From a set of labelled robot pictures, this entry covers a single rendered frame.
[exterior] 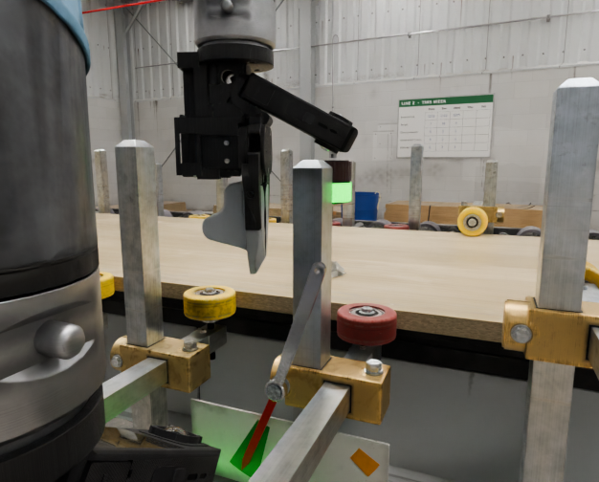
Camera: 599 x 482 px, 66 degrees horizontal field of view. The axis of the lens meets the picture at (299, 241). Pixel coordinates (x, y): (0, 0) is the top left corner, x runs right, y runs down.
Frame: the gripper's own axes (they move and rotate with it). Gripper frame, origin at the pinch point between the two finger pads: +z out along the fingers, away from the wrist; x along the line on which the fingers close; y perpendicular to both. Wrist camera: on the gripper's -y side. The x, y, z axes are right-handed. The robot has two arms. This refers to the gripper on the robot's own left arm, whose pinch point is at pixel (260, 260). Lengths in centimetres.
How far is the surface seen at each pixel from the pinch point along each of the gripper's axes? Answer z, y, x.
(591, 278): 4.1, -39.0, -10.8
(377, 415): 17.4, -12.4, -1.4
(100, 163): -10, 90, -155
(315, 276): 1.0, -5.5, 2.4
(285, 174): -6, 7, -125
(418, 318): 11.5, -19.7, -16.5
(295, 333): 7.8, -3.4, -0.5
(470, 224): 7, -48, -85
